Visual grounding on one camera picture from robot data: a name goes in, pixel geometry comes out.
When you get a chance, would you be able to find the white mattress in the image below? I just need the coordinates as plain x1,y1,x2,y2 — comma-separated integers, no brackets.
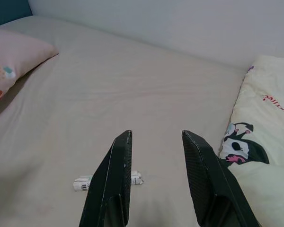
0,15,249,227

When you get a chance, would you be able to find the teal bed frame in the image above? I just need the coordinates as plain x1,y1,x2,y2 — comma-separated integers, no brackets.
0,0,33,28

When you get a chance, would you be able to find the cream cartoon print blanket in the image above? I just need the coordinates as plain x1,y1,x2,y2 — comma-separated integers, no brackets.
218,54,284,227

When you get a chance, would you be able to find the pink patterned pillow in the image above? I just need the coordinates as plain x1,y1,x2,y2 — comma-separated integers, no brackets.
0,27,60,109

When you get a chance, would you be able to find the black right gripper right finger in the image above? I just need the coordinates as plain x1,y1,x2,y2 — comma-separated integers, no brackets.
181,129,261,227

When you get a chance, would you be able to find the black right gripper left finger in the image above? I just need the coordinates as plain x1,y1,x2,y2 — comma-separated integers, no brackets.
79,129,133,227

